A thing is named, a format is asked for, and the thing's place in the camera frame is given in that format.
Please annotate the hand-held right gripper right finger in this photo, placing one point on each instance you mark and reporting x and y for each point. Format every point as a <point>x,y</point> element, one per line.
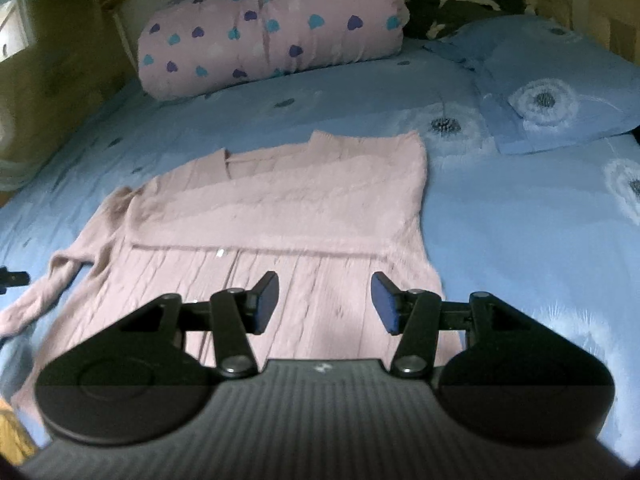
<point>384,305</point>

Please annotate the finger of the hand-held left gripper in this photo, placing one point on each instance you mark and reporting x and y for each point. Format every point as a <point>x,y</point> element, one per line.
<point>15,277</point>

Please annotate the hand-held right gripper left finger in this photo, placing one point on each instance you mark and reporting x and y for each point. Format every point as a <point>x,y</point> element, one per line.
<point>266,306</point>

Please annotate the pink towel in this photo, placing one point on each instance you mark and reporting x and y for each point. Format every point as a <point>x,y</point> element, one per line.
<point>280,210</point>

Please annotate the yellow cloth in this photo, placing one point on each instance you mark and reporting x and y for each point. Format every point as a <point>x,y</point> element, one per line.
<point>12,430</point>

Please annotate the blue dandelion-print bed sheet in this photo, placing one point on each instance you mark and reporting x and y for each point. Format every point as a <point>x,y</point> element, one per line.
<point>525,220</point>

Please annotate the blue dandelion-print pillow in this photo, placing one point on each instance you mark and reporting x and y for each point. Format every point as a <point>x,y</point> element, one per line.
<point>545,85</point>

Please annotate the pink heart-print rolled quilt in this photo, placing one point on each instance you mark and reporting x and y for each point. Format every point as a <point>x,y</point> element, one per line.
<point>270,25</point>

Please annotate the white wooden-framed headboard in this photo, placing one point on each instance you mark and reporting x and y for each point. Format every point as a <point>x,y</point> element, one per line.
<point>131,15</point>

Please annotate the dark cloth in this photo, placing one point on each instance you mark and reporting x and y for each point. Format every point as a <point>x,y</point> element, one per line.
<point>465,2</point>

